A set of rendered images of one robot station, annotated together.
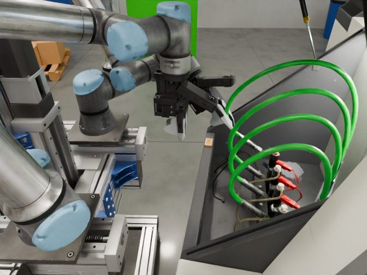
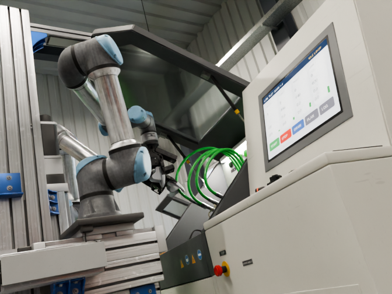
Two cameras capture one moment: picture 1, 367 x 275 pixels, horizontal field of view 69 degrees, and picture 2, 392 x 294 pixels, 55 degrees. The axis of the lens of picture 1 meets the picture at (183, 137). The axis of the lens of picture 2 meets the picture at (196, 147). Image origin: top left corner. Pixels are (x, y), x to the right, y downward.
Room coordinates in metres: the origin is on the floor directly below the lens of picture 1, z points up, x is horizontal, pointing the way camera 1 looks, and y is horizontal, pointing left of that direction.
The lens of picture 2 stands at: (-0.75, 0.85, 0.78)
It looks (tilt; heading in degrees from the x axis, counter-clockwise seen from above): 19 degrees up; 322
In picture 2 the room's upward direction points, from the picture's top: 14 degrees counter-clockwise
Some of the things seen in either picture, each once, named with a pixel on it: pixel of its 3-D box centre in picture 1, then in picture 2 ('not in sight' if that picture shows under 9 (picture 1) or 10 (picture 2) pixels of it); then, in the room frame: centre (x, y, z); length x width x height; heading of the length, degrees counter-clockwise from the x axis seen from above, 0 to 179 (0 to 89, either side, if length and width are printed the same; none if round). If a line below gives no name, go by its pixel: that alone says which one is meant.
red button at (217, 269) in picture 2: not in sight; (220, 269); (0.31, 0.05, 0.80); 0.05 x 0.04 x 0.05; 169
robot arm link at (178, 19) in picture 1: (173, 29); (146, 124); (0.64, 0.02, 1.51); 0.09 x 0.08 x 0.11; 135
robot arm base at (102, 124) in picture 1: (95, 115); not in sight; (0.97, 0.37, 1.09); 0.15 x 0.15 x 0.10
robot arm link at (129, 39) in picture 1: (133, 37); (135, 118); (0.58, 0.10, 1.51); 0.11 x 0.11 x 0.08; 45
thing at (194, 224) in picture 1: (201, 192); (182, 264); (0.75, -0.07, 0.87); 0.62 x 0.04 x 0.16; 169
